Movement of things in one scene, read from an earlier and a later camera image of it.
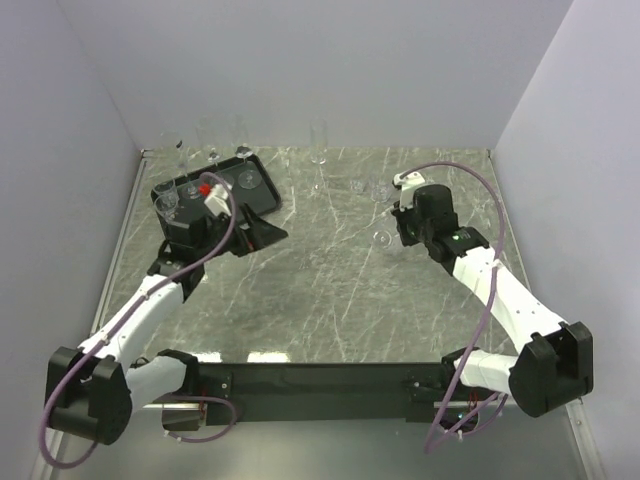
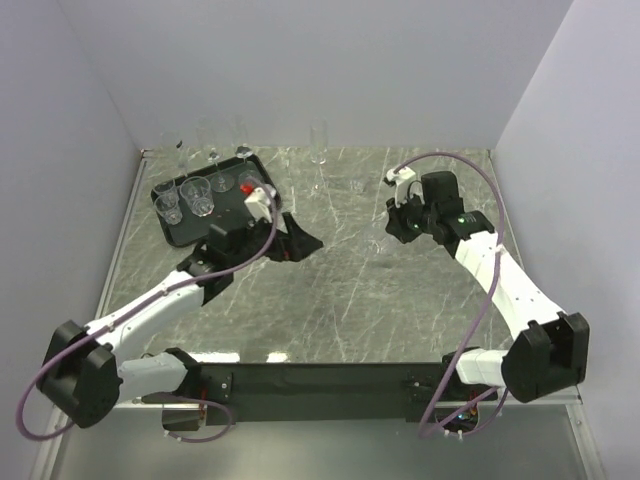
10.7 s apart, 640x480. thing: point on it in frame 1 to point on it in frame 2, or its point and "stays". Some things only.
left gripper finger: (262, 234) to (291, 246)
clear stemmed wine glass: (182, 146) stays
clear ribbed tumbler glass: (382, 239) to (197, 192)
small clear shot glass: (167, 205) stays
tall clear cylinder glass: (318, 140) stays
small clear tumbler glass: (166, 190) stays
